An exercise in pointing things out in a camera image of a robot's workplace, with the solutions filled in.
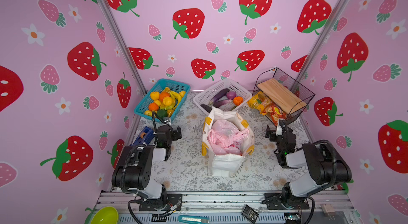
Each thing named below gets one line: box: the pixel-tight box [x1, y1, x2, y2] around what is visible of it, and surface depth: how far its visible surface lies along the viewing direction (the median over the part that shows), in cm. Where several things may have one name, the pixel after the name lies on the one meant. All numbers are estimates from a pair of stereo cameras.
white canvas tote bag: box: [201, 106, 255, 178], surface depth 81 cm
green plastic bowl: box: [90, 206, 119, 224], surface depth 70 cm
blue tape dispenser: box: [129, 126, 156, 146], surface depth 92 cm
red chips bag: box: [269, 106, 288, 126], surface depth 97 cm
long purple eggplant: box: [208, 88, 230, 106], surface depth 117 cm
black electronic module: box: [241, 204, 259, 224], surface depth 71 cm
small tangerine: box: [148, 102, 159, 112], surface depth 107 cm
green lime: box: [157, 109, 168, 120], surface depth 100 cm
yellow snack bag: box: [246, 90, 274, 116], surface depth 107 cm
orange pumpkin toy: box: [232, 96, 244, 107], surface depth 113 cm
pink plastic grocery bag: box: [207, 119, 250, 155], surface depth 82 cm
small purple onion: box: [226, 91, 237, 100], surface depth 116 cm
